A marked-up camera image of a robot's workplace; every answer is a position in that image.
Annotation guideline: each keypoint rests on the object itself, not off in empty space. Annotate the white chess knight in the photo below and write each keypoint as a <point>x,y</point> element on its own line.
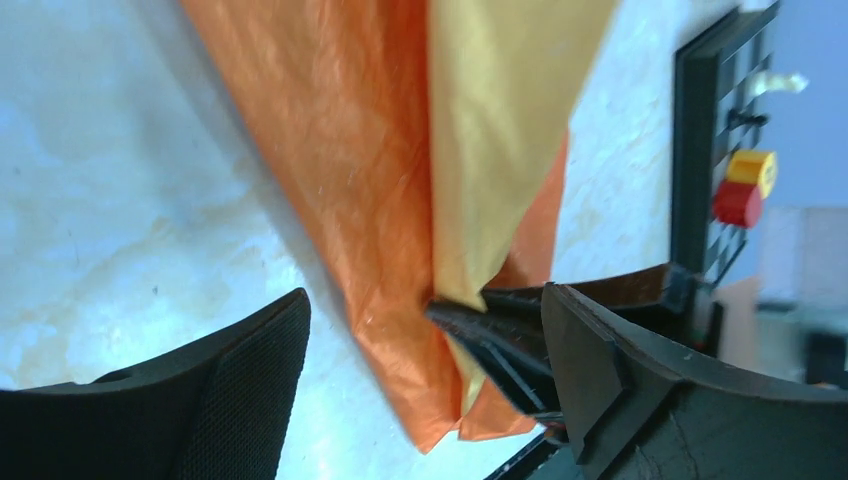
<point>767,81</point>

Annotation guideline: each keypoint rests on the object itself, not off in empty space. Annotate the red oval toy block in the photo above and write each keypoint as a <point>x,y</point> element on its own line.
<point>738,204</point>

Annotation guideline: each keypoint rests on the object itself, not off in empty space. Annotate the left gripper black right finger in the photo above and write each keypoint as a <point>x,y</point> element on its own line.
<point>637,405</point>

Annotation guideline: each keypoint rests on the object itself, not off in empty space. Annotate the black chess pawn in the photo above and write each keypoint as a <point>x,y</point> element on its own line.
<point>746,119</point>

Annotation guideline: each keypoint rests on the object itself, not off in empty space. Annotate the orange yellow wrapping paper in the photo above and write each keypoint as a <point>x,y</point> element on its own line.
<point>422,145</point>

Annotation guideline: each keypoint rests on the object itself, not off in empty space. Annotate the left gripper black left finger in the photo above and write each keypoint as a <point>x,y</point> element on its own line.
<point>216,408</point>

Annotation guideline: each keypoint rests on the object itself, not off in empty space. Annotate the black silver chessboard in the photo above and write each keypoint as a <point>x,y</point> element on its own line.
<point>711,74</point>

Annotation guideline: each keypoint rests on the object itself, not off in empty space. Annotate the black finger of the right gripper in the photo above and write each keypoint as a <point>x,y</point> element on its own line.
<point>664,289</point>
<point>507,341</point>

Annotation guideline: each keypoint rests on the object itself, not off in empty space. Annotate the yellow traffic light toy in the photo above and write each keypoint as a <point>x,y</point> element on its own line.
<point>754,167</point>

